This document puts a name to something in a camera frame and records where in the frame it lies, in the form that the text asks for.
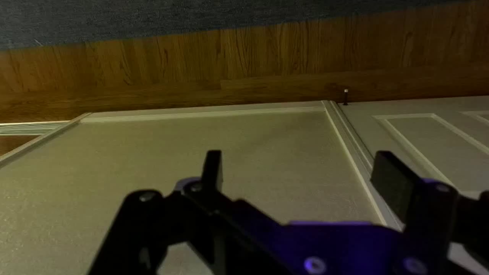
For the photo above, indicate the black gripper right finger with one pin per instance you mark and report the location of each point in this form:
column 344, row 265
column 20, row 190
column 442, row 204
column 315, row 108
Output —
column 395, row 178

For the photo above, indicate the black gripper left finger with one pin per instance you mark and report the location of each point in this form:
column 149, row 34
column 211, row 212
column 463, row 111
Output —
column 211, row 170

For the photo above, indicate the white door casing trim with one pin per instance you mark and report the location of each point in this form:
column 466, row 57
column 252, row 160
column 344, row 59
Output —
column 352, row 148

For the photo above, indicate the white baseboard strip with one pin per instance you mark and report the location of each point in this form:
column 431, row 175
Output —
column 204, row 112

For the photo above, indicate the white panelled door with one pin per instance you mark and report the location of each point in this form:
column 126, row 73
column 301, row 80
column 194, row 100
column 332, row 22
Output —
column 448, row 148

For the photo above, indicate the small dark door stop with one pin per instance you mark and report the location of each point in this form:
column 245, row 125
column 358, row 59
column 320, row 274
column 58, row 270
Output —
column 346, row 96

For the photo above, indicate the dark blue carpet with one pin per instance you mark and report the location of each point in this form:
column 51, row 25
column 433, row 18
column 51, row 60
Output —
column 153, row 18

